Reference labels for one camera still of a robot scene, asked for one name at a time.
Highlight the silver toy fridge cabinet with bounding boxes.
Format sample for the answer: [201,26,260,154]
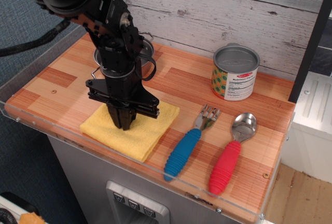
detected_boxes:
[48,136,235,223]

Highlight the yellow cloth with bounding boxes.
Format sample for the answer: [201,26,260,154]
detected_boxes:
[80,102,180,162]

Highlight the orange plush object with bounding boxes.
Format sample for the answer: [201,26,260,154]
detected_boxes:
[19,213,46,224]

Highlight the red handled spoon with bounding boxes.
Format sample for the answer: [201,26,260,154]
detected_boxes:
[209,113,257,195]

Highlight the dark vertical post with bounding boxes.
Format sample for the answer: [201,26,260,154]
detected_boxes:
[288,0,332,103]

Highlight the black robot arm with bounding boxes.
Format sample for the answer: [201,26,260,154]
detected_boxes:
[36,0,159,130]

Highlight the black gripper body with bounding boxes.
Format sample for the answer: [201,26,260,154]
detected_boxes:
[86,73,159,118]

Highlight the white toy sink unit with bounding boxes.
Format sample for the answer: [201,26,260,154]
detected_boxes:
[281,72,331,183]

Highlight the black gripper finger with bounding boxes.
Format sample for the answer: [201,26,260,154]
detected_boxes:
[121,108,136,131]
[106,103,122,129]

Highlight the black braided cable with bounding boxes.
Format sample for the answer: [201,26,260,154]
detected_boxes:
[0,19,71,58]

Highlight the toy food can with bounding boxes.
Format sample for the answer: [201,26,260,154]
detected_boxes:
[211,43,260,101]

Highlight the blue handled fork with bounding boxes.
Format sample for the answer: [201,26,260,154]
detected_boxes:
[164,105,220,181]

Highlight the small steel pot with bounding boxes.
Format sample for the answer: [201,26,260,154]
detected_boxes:
[91,31,155,79]

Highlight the clear acrylic table guard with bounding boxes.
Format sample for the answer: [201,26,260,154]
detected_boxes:
[1,33,295,223]

